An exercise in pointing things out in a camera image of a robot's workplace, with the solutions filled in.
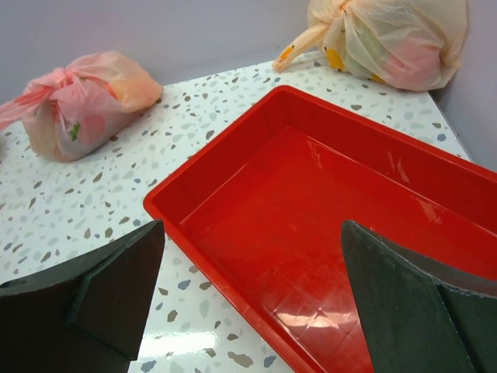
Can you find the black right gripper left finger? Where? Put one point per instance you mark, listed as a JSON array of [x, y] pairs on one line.
[[87, 314]]

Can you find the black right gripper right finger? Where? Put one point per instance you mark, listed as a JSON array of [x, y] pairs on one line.
[[418, 314]]

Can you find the pink knotted plastic bag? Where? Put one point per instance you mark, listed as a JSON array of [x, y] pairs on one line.
[[72, 111]]

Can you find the orange knotted plastic bag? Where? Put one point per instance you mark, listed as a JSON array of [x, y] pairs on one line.
[[413, 45]]

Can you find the red plastic tray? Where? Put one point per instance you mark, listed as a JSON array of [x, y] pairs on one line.
[[259, 211]]

